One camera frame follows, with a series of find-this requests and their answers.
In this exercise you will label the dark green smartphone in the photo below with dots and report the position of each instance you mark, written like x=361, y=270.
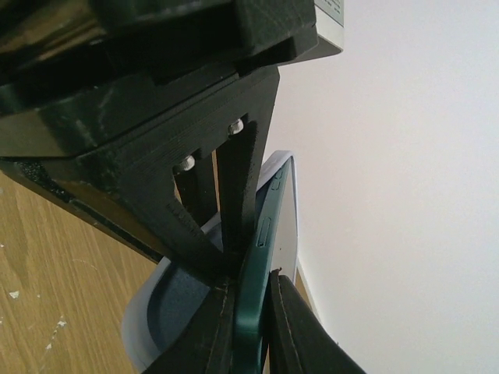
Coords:
x=274, y=247

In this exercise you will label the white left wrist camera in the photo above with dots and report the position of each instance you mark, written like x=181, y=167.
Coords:
x=330, y=26

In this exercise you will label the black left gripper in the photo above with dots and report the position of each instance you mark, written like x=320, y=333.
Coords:
x=100, y=99

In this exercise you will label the lavender phone case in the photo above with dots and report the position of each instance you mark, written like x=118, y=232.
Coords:
x=162, y=308

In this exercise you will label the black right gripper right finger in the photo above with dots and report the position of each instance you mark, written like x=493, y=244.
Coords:
x=298, y=342

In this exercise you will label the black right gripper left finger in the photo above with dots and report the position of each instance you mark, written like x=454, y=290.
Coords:
x=205, y=345

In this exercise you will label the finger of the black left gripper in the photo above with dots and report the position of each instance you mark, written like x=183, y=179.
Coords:
x=238, y=161
x=193, y=203

